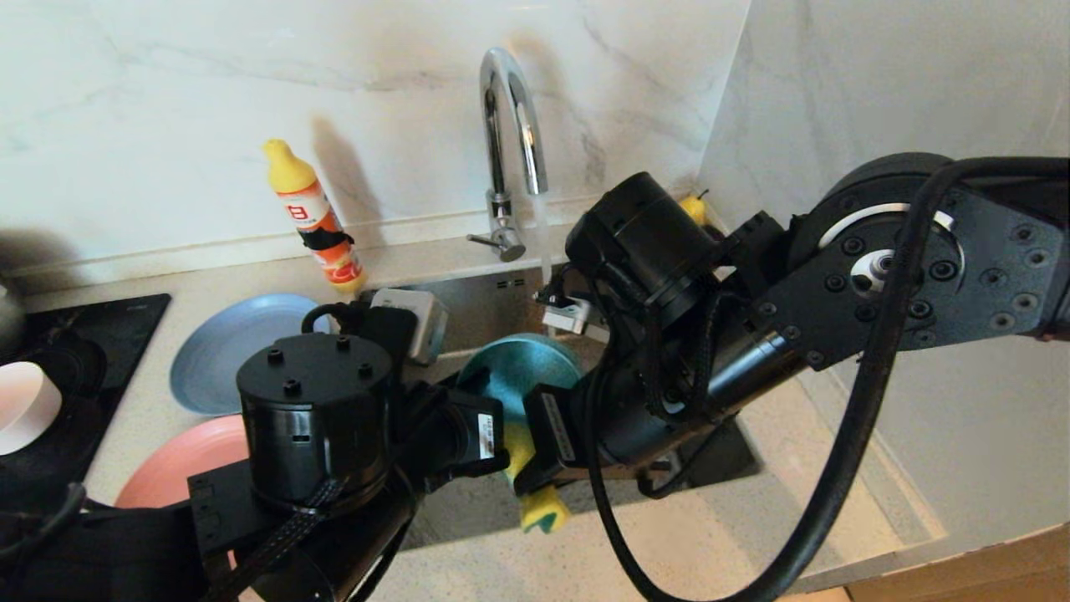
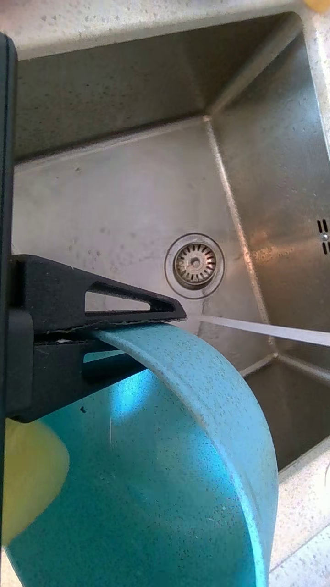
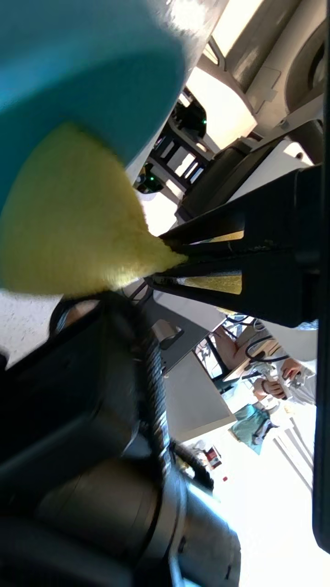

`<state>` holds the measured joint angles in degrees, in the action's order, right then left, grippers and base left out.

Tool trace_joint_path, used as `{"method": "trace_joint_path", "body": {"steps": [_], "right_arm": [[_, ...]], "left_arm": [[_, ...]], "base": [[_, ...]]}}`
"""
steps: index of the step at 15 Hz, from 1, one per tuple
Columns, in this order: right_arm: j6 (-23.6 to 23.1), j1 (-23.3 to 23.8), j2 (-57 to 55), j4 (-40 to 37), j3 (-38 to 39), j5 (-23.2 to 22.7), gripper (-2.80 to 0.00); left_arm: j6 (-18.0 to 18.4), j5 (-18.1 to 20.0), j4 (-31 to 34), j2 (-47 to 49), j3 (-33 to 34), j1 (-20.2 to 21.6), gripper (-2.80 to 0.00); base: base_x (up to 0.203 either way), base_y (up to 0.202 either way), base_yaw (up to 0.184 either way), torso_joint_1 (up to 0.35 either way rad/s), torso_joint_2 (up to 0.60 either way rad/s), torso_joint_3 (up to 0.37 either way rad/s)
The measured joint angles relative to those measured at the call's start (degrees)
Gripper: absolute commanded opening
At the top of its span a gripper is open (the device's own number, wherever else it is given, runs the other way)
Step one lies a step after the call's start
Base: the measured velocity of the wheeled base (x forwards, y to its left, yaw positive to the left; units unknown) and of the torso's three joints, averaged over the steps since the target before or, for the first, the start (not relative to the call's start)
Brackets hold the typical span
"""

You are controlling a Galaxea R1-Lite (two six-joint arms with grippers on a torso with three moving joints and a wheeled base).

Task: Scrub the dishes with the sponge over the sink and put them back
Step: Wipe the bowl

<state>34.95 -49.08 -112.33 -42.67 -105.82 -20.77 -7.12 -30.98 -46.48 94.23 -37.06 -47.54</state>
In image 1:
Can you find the black braided arm sleeve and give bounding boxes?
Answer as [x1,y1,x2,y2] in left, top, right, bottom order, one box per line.
[639,288,728,419]
[205,477,348,602]

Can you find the black induction cooktop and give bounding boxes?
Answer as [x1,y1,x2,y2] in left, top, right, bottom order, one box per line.
[0,294,171,519]

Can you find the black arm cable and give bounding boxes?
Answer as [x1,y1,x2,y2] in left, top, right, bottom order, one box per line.
[301,301,369,335]
[535,157,1070,602]

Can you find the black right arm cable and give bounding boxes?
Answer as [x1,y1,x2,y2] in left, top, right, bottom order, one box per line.
[535,157,1070,602]

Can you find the yellow-capped orange dish soap bottle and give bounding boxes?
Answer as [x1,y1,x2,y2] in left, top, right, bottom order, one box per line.
[262,138,366,293]

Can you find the black braided right arm sleeve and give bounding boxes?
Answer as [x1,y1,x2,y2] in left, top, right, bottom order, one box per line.
[639,288,728,419]

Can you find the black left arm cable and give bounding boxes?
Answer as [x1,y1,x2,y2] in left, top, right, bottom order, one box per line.
[301,301,369,335]

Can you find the pale pink bowl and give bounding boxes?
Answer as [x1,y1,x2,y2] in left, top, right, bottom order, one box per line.
[0,361,64,457]

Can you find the blue-grey plate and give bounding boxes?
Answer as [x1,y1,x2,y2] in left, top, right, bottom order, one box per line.
[170,293,335,416]

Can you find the chrome gooseneck faucet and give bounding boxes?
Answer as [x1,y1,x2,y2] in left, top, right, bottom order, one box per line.
[466,47,548,263]

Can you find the black braided left arm sleeve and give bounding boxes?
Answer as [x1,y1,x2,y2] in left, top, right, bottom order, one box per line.
[205,477,348,602]

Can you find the light wooden cabinet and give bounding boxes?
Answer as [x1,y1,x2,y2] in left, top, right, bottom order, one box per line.
[777,527,1070,602]

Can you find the yellow fish-shaped sponge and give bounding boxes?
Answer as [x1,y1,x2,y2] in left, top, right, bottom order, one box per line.
[502,418,571,534]

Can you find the teal bowl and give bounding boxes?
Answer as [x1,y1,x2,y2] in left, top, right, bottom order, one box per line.
[457,333,586,427]

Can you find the pink plate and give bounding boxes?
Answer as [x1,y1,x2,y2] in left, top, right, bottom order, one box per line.
[115,416,252,511]

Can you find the stainless steel sink basin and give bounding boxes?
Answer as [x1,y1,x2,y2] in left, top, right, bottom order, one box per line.
[322,268,763,553]

